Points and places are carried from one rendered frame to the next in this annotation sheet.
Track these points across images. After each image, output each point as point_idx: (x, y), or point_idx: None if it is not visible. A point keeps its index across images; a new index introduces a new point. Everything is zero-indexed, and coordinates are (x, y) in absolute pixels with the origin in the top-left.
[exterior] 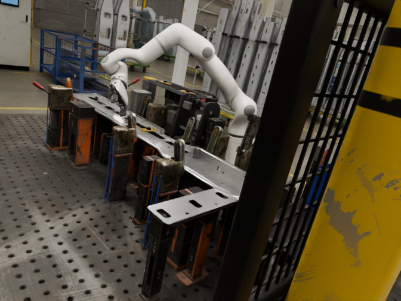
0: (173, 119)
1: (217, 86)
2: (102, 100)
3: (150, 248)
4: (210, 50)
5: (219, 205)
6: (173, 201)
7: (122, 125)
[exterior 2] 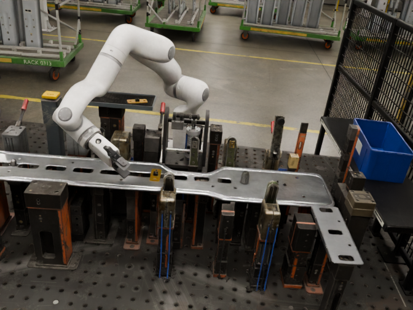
0: (158, 145)
1: (166, 80)
2: (16, 158)
3: (334, 289)
4: (174, 49)
5: (341, 220)
6: (328, 242)
7: (126, 186)
